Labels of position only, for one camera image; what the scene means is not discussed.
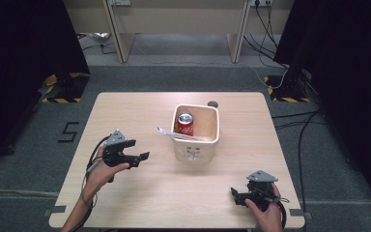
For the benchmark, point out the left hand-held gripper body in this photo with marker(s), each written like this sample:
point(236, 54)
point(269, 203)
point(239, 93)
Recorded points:
point(114, 154)

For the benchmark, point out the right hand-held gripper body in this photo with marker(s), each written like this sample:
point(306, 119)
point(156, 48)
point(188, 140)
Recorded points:
point(259, 190)

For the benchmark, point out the white paper-wrapped straw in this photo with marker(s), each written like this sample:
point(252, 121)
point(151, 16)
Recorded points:
point(177, 134)

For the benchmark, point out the cream plastic bin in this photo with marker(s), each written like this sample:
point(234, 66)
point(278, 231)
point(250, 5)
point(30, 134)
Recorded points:
point(193, 151)

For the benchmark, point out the red soda can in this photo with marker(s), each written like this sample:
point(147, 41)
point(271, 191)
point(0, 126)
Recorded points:
point(185, 124)

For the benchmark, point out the person's left hand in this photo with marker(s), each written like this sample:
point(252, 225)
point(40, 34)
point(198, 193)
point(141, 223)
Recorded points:
point(99, 177)

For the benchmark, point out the person's right hand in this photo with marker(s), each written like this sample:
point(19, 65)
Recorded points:
point(269, 219)

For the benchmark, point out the grey tape strip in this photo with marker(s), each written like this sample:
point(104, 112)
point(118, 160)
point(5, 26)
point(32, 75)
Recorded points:
point(56, 210)
point(299, 213)

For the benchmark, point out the stand base with hazard tape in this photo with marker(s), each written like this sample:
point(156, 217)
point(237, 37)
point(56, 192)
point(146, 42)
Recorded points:
point(67, 88)
point(286, 92)

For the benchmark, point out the black curtain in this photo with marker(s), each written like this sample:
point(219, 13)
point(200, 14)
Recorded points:
point(351, 80)
point(22, 64)

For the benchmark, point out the light wooden desk frame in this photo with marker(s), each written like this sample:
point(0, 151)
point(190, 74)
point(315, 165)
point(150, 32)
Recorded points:
point(118, 38)

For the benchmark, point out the wall power socket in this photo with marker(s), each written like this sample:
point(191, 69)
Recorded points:
point(261, 2)
point(119, 2)

